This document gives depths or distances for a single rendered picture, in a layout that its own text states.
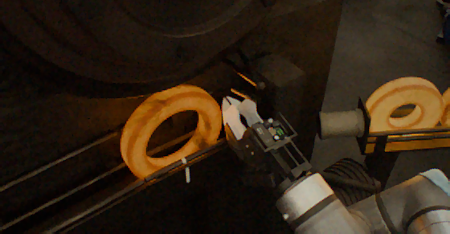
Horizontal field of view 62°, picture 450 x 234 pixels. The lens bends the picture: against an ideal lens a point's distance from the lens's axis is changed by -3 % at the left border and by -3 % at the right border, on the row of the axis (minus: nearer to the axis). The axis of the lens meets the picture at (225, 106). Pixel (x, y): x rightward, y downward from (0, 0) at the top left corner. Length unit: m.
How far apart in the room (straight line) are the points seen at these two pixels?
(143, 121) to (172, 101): 0.05
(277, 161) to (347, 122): 0.24
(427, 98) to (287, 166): 0.34
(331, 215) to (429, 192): 0.17
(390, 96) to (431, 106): 0.10
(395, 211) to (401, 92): 0.24
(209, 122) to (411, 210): 0.37
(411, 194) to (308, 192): 0.18
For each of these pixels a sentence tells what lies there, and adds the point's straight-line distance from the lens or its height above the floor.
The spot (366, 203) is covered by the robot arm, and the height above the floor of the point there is 0.66.
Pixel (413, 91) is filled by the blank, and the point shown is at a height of 0.77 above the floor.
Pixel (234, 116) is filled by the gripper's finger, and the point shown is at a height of 0.77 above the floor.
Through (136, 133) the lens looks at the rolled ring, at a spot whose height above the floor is 0.81.
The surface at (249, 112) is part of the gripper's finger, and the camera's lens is 0.72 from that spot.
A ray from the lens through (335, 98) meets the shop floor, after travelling 2.02.
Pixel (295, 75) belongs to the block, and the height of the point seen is 0.80.
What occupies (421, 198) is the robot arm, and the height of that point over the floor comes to 0.72.
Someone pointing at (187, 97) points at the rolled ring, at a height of 0.84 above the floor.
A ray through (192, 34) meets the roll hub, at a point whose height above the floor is 1.01.
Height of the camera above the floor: 1.23
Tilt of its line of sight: 41 degrees down
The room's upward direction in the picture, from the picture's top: straight up
